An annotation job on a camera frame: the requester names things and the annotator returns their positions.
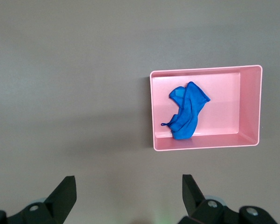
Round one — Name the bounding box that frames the pink plastic box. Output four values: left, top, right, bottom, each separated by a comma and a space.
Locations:
149, 64, 263, 153

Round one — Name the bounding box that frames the blue cloth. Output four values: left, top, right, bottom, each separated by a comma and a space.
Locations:
160, 81, 211, 141

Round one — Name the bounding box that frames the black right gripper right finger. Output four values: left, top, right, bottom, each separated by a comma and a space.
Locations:
177, 174, 278, 224

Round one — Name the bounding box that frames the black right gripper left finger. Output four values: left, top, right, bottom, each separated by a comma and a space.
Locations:
0, 175, 77, 224

